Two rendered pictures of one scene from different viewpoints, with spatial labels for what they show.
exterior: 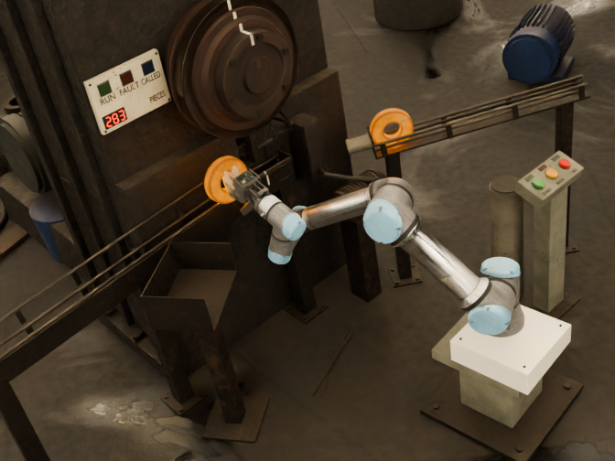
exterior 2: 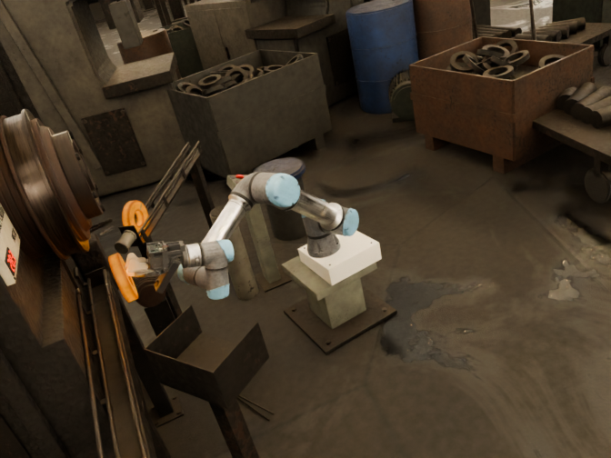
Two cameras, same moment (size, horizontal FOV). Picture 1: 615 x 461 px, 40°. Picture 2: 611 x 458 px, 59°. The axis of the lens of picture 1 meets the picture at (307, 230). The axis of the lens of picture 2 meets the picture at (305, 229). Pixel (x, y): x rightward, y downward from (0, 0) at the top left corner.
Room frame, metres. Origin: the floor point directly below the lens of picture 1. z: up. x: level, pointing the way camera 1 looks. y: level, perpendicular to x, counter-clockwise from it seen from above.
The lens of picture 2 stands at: (1.32, 1.42, 1.67)
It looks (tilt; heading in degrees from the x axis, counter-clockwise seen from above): 30 degrees down; 289
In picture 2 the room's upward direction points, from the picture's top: 14 degrees counter-clockwise
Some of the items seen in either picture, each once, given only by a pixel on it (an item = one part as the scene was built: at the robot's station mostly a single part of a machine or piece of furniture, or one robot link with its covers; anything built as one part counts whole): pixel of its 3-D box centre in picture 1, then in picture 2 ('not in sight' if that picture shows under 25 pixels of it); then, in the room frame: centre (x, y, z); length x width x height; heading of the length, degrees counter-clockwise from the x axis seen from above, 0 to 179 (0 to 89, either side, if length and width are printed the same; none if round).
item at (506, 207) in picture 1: (506, 241); (235, 253); (2.45, -0.73, 0.26); 0.12 x 0.12 x 0.52
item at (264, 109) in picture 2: not in sight; (248, 113); (2.92, -2.61, 0.39); 1.03 x 0.83 x 0.77; 51
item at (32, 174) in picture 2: (237, 66); (48, 184); (2.54, 0.13, 1.11); 0.47 x 0.06 x 0.47; 126
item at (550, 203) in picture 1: (549, 241); (258, 231); (2.34, -0.86, 0.31); 0.24 x 0.16 x 0.62; 126
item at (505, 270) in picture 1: (500, 281); (316, 216); (1.92, -0.55, 0.54); 0.13 x 0.12 x 0.14; 153
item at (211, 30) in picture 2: not in sight; (245, 51); (3.44, -4.28, 0.55); 1.10 x 0.53 x 1.10; 146
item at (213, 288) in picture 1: (211, 351); (235, 421); (2.05, 0.38, 0.36); 0.26 x 0.20 x 0.72; 161
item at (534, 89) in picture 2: not in sight; (496, 98); (1.03, -2.37, 0.33); 0.93 x 0.73 x 0.66; 133
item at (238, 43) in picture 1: (255, 73); (80, 174); (2.46, 0.07, 1.11); 0.28 x 0.06 x 0.28; 126
